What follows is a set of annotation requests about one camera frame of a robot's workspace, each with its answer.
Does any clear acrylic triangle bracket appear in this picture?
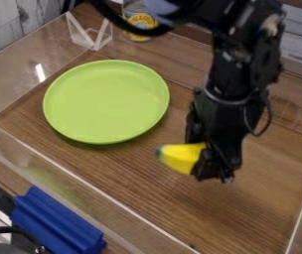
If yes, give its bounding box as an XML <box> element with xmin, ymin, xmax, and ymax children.
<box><xmin>66</xmin><ymin>12</ymin><xmax>112</xmax><ymax>52</ymax></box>

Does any blue plastic block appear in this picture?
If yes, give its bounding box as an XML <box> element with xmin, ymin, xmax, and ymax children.
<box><xmin>10</xmin><ymin>186</ymin><xmax>107</xmax><ymax>254</ymax></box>

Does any yellow toy banana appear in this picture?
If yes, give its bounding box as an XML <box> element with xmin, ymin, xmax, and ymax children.
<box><xmin>156</xmin><ymin>143</ymin><xmax>207</xmax><ymax>175</ymax></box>

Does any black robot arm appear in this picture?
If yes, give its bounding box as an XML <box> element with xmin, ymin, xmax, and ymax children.
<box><xmin>87</xmin><ymin>0</ymin><xmax>285</xmax><ymax>183</ymax></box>

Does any black cable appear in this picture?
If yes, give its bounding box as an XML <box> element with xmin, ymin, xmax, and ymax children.
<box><xmin>0</xmin><ymin>226</ymin><xmax>46</xmax><ymax>254</ymax></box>

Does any green round plate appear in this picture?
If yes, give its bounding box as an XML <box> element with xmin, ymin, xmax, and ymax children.
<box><xmin>42</xmin><ymin>60</ymin><xmax>170</xmax><ymax>145</ymax></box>

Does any clear acrylic tray wall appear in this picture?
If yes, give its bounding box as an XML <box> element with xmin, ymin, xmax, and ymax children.
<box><xmin>0</xmin><ymin>119</ymin><xmax>202</xmax><ymax>254</ymax></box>

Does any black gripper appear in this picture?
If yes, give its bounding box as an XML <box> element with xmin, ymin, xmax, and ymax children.
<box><xmin>184</xmin><ymin>85</ymin><xmax>274</xmax><ymax>185</ymax></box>

